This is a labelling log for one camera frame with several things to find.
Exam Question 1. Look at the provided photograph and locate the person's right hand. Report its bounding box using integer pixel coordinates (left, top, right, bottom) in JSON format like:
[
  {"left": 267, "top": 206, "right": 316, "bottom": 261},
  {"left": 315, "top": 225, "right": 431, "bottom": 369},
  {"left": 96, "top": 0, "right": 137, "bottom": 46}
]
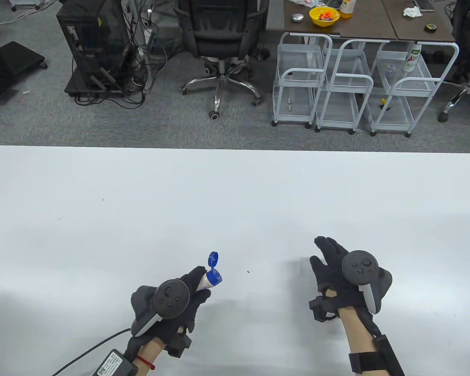
[{"left": 309, "top": 236, "right": 393, "bottom": 315}]

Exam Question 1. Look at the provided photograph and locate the person's left hand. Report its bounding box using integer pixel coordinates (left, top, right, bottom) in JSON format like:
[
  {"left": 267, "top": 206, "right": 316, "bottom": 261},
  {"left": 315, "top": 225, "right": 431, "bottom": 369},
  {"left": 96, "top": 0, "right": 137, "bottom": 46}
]
[{"left": 125, "top": 266, "right": 212, "bottom": 359}]

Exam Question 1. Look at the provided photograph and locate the white hand cream tube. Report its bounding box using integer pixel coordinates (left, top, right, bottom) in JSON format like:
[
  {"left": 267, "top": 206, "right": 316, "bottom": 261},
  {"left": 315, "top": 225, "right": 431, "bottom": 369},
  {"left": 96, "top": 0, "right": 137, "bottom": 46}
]
[{"left": 196, "top": 251, "right": 223, "bottom": 291}]

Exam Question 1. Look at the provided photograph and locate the person's right forearm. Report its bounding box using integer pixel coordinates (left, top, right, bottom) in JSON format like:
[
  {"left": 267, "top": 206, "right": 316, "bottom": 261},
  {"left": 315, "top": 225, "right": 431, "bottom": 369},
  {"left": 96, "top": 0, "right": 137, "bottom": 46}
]
[{"left": 337, "top": 305, "right": 400, "bottom": 376}]

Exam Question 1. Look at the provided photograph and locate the person's left forearm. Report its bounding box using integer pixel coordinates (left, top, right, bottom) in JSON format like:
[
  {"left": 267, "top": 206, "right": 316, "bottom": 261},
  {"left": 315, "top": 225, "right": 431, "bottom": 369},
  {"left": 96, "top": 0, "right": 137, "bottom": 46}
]
[{"left": 135, "top": 339, "right": 169, "bottom": 376}]

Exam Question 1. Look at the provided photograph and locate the black right hand controller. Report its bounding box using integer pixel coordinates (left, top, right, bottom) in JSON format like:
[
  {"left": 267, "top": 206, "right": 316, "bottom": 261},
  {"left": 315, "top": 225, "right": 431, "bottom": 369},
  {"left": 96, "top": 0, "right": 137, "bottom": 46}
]
[{"left": 342, "top": 250, "right": 393, "bottom": 315}]

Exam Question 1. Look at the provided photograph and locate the black glove sensor module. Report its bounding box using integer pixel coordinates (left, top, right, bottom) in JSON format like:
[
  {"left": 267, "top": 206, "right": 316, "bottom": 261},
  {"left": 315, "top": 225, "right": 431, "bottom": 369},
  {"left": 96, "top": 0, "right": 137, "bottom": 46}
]
[
  {"left": 309, "top": 296, "right": 339, "bottom": 322},
  {"left": 168, "top": 329, "right": 192, "bottom": 358}
]

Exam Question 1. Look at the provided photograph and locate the black box with white label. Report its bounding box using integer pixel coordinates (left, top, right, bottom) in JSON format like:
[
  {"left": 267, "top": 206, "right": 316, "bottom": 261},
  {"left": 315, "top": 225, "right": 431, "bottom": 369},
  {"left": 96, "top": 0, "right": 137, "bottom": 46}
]
[{"left": 91, "top": 349, "right": 139, "bottom": 376}]

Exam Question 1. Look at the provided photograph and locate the slim black wrist box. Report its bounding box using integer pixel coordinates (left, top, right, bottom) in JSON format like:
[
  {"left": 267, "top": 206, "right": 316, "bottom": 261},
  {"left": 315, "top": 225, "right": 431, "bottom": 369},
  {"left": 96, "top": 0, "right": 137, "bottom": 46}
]
[{"left": 372, "top": 333, "right": 406, "bottom": 376}]

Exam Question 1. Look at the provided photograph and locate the white bottle with green cap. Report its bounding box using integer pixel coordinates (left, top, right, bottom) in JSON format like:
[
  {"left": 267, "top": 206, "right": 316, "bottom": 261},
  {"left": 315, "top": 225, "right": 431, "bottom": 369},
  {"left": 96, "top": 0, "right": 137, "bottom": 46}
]
[{"left": 402, "top": 42, "right": 422, "bottom": 73}]

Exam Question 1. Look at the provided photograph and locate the brown wooden desk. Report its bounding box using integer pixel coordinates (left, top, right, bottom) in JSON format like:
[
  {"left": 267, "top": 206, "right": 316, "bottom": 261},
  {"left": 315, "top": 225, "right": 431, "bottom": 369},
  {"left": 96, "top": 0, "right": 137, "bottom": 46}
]
[
  {"left": 382, "top": 0, "right": 457, "bottom": 43},
  {"left": 284, "top": 0, "right": 398, "bottom": 41}
]

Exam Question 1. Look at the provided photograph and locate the yellow bowl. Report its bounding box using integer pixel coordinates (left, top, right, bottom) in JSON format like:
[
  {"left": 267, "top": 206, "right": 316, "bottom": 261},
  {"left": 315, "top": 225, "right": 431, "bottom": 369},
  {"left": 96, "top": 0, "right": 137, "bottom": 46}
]
[{"left": 309, "top": 6, "right": 340, "bottom": 27}]

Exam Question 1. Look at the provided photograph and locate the black mesh office chair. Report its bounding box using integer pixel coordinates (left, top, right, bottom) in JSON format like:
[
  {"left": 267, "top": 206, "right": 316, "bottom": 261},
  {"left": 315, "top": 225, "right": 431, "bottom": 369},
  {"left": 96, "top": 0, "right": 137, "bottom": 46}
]
[{"left": 174, "top": 0, "right": 271, "bottom": 120}]

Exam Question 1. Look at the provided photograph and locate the black chair with chrome base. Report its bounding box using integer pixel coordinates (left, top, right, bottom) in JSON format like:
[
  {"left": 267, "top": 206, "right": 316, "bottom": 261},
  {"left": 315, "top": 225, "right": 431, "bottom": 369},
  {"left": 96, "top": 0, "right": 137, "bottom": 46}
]
[{"left": 439, "top": 0, "right": 470, "bottom": 126}]

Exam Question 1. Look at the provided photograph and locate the black computer tower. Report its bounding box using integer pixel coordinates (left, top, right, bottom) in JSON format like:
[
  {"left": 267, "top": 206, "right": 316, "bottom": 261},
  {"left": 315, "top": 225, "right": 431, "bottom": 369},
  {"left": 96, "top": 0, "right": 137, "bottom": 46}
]
[{"left": 56, "top": 0, "right": 132, "bottom": 97}]

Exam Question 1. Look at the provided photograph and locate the black rolling stand base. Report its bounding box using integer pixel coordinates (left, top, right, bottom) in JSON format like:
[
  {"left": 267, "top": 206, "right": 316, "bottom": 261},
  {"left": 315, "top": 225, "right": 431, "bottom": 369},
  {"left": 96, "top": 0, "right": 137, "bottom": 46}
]
[{"left": 0, "top": 27, "right": 48, "bottom": 104}]

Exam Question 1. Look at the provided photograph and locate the black wrist strap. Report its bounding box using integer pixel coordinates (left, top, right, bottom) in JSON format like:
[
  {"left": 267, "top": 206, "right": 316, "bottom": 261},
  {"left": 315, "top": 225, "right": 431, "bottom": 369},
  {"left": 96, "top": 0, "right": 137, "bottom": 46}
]
[{"left": 349, "top": 351, "right": 392, "bottom": 374}]

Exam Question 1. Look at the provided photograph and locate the black cable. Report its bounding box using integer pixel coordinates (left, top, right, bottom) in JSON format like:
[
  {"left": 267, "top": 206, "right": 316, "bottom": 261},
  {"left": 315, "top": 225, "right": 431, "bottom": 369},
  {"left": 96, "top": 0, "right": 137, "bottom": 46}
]
[{"left": 52, "top": 328, "right": 132, "bottom": 376}]

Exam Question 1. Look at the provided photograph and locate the white wire trolley cart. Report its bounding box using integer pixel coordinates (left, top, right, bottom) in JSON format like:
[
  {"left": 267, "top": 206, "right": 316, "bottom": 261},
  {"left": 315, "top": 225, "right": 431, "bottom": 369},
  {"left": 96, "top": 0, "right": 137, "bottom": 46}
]
[
  {"left": 369, "top": 41, "right": 460, "bottom": 137},
  {"left": 271, "top": 32, "right": 333, "bottom": 129},
  {"left": 315, "top": 38, "right": 390, "bottom": 135}
]

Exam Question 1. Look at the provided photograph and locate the tangle of black cables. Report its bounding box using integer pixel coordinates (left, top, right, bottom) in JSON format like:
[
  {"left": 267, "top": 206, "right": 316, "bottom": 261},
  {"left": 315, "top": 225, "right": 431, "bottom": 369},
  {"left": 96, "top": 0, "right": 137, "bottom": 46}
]
[{"left": 74, "top": 0, "right": 181, "bottom": 110}]

